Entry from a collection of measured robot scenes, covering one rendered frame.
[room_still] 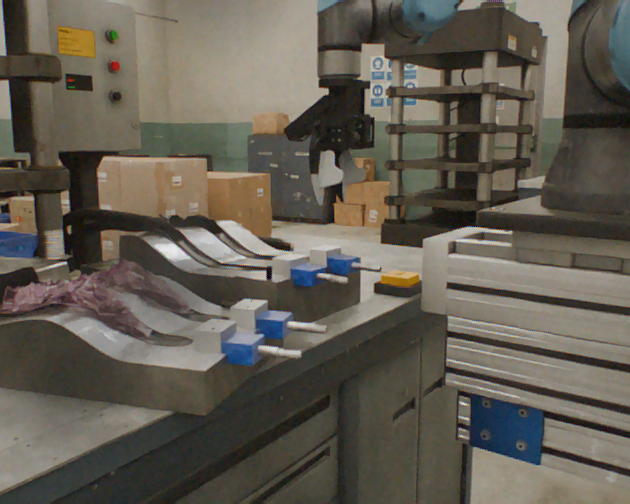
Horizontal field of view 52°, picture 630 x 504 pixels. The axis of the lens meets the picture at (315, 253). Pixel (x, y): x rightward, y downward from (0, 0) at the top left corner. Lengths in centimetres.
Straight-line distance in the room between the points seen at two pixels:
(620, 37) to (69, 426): 66
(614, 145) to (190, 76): 954
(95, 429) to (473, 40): 456
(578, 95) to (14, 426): 70
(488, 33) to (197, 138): 590
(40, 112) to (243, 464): 95
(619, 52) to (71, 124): 145
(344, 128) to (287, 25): 802
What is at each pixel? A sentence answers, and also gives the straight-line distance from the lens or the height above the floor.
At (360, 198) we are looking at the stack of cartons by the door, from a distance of 798.
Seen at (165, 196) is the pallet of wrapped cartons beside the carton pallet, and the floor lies 66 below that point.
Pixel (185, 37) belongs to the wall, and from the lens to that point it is 1023.
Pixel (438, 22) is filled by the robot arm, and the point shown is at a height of 128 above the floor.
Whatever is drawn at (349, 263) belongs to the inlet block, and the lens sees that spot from 113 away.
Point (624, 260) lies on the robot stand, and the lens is 72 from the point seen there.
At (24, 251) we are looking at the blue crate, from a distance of 490.
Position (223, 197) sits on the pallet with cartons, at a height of 58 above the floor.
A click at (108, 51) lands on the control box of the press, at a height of 134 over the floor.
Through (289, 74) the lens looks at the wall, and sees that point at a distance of 900.
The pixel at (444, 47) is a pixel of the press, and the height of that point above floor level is 176.
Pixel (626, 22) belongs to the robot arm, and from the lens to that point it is 58.
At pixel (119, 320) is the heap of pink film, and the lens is 87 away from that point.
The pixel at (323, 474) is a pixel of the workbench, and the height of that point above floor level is 51.
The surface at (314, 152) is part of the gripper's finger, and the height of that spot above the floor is 109.
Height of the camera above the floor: 112
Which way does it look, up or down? 10 degrees down
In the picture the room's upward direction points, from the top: straight up
